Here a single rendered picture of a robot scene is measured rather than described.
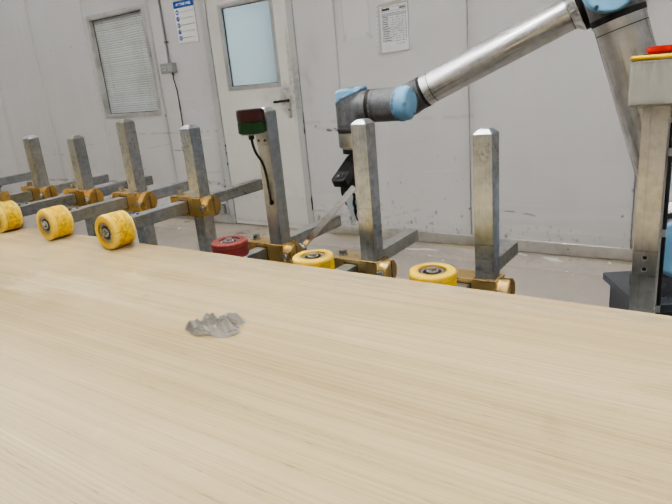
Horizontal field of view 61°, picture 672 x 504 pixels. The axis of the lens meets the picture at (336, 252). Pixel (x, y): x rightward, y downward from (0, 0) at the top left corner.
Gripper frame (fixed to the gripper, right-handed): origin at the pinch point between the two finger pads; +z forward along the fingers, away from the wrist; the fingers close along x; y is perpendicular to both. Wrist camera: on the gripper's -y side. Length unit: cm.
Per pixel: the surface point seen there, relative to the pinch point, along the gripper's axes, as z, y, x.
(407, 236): -1.5, -19.2, -25.9
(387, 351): -7, -83, -55
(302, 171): 32, 235, 195
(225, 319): -9, -87, -31
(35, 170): -20, -39, 95
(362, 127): -30, -42, -29
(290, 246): -3.9, -40.7, -6.8
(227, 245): -8, -55, -1
